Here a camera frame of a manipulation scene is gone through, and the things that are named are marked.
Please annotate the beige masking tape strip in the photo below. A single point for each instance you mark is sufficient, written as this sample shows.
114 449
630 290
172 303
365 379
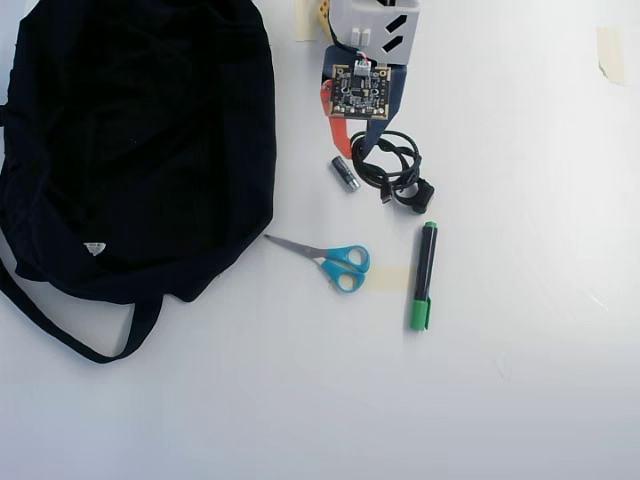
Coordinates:
305 25
390 278
612 55

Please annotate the black camera circuit board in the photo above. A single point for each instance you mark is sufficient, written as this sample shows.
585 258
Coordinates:
357 92

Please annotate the black fabric bag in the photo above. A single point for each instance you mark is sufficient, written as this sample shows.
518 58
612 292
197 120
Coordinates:
125 150

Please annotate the black cylindrical battery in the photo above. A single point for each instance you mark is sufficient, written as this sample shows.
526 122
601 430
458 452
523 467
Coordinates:
345 173

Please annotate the yellow perforated block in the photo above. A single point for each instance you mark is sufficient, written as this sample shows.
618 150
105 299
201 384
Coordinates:
324 17

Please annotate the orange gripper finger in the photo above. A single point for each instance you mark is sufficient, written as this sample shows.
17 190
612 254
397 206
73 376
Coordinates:
340 135

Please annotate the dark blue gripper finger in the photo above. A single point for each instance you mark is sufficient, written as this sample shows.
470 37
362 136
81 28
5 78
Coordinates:
387 122

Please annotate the green and black marker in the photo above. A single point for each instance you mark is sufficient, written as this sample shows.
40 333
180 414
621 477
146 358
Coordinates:
425 260

